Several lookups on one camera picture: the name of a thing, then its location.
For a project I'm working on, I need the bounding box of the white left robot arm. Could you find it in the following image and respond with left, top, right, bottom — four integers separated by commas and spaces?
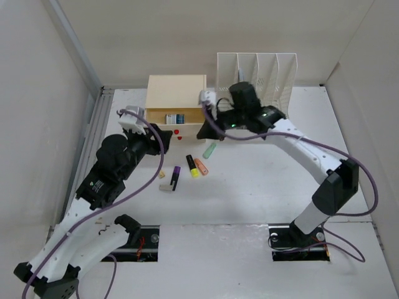
14, 123, 173, 298

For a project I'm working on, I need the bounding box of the grey eraser block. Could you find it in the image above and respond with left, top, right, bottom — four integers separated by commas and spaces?
159, 184, 173, 192

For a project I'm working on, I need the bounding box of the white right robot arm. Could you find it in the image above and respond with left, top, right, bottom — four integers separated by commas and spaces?
196, 82, 359, 245

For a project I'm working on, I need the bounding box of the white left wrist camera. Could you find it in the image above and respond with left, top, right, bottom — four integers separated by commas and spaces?
117, 105, 145, 134

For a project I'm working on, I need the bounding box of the green highlighter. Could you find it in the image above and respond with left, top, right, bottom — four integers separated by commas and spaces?
203, 142, 217, 159

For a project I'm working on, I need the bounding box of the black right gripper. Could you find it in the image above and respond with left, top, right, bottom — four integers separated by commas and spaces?
196, 105, 247, 141

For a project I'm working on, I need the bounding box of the black yellow highlighter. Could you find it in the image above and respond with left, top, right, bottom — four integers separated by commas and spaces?
186, 154, 199, 178

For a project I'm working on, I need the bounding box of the grey setup guide booklet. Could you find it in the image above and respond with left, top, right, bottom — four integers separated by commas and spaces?
238, 68, 246, 82

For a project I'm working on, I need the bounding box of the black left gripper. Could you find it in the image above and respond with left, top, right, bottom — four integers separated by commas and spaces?
118, 123, 171, 181

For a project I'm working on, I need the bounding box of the blue gel jar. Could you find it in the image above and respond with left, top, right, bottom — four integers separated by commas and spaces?
165, 114, 185, 125

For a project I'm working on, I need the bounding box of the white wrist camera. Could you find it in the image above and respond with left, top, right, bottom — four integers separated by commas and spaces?
198, 90, 218, 108
117, 105, 145, 134

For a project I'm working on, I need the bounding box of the orange highlighter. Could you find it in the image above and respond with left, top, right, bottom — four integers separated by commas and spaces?
194, 158, 209, 176

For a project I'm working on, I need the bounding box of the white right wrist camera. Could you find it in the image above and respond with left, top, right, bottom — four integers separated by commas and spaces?
198, 90, 218, 108

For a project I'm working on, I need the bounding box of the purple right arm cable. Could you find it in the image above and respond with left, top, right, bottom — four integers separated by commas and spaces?
202, 99, 380, 264

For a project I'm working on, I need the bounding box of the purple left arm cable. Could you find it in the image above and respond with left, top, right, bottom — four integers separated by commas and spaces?
23, 107, 166, 299

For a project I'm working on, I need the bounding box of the white plastic file organizer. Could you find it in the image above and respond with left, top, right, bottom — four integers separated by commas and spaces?
215, 52, 297, 115

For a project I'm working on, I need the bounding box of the beige wooden drawer cabinet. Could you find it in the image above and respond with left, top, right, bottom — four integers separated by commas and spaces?
145, 75, 206, 142

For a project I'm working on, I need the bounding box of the aluminium frame rail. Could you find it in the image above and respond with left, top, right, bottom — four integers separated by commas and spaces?
60, 86, 113, 219

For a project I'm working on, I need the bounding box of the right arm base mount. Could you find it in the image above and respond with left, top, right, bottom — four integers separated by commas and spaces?
267, 224, 330, 262

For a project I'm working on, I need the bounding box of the purple highlighter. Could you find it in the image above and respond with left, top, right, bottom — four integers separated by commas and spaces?
170, 166, 181, 191

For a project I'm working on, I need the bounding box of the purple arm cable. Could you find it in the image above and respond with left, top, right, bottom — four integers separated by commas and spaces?
23, 107, 166, 299
202, 99, 380, 264

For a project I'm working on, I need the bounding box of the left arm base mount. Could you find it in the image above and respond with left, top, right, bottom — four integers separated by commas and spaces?
110, 225, 160, 262

